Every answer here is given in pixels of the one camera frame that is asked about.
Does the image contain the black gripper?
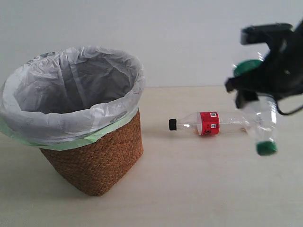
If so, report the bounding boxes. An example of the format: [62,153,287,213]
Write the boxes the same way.
[225,23,303,101]

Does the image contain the clear bottle green cap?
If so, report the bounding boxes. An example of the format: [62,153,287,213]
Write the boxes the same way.
[232,52,278,157]

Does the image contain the clear cola bottle red label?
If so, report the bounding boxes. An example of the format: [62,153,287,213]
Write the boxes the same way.
[169,111,251,136]

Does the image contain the woven brown wastebasket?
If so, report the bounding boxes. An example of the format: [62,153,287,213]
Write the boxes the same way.
[40,113,143,196]

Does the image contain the white plastic bin liner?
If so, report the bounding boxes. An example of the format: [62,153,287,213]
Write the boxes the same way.
[0,46,146,145]

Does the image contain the green tape band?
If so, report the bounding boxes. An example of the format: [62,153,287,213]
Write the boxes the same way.
[0,105,139,151]

